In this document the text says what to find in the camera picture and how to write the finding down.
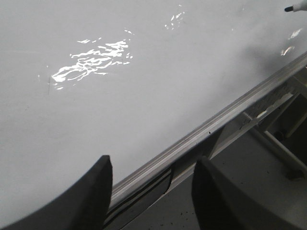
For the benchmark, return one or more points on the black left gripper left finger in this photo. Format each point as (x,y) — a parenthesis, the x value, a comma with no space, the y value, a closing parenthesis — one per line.
(82,207)

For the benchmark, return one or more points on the grey metal support frame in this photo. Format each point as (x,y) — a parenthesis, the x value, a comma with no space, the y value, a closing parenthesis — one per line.
(263,151)

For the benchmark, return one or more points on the white whiteboard marker with tape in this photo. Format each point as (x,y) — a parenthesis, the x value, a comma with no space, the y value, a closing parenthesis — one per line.
(301,6)

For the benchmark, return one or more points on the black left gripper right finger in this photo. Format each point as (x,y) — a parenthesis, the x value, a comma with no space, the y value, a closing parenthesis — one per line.
(221,205)

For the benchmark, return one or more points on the white whiteboard with aluminium frame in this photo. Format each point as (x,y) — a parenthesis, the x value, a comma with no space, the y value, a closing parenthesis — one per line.
(126,78)

